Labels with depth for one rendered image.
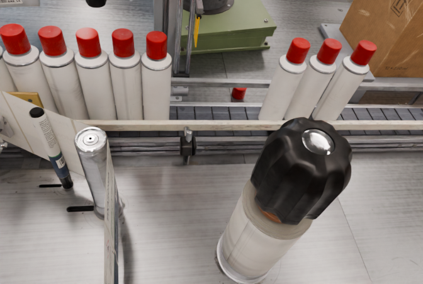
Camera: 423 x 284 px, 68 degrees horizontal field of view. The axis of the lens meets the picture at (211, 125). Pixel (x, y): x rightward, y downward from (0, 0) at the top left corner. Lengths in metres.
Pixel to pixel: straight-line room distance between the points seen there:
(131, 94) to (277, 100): 0.28
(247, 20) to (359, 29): 0.35
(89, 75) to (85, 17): 0.52
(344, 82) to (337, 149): 0.38
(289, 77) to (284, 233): 0.31
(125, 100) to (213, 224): 0.26
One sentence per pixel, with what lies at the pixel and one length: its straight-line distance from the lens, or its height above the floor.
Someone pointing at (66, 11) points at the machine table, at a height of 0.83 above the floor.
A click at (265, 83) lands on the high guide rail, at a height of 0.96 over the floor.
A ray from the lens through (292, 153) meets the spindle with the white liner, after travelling 0.27.
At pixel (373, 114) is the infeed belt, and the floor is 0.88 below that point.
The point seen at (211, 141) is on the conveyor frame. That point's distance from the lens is 0.64.
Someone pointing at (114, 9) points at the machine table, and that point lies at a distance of 1.09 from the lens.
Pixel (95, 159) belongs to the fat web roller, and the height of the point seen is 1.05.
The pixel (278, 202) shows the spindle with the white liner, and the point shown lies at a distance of 0.31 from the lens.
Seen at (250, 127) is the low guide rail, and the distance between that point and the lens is 0.64.
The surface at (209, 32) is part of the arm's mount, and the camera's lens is 0.88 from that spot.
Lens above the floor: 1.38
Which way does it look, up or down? 49 degrees down
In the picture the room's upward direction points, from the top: 12 degrees clockwise
